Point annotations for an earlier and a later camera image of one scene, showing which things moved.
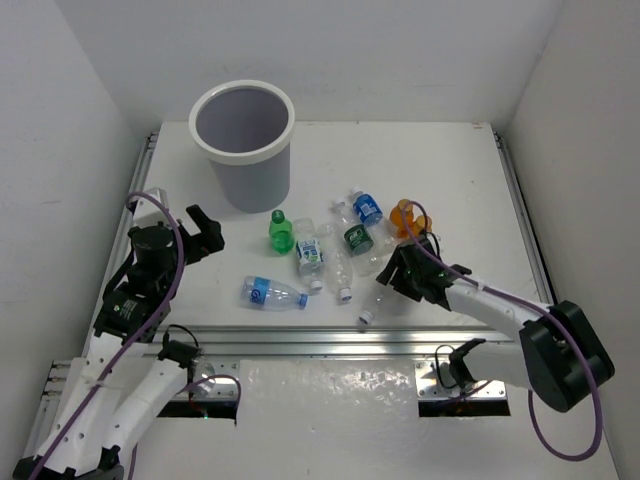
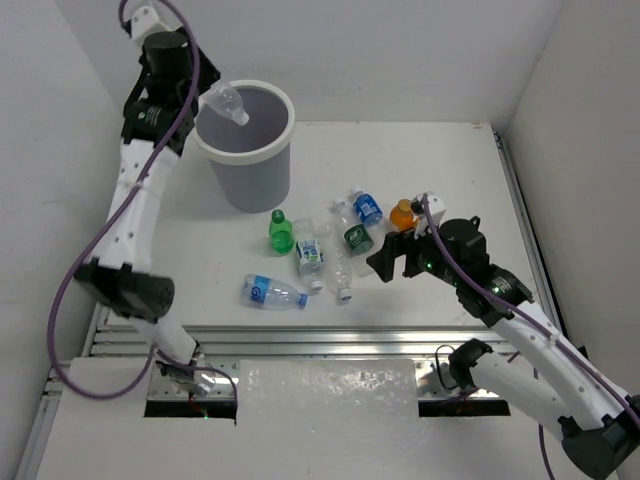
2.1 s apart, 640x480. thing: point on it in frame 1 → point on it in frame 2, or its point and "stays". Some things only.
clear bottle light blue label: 269,293 stays
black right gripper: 397,281 → 385,258
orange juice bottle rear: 396,218 stays
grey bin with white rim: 243,127 stays
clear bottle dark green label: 361,244 stays
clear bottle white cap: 384,305 → 225,98
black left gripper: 189,240 → 206,76
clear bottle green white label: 309,251 stays
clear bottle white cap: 339,258 stays
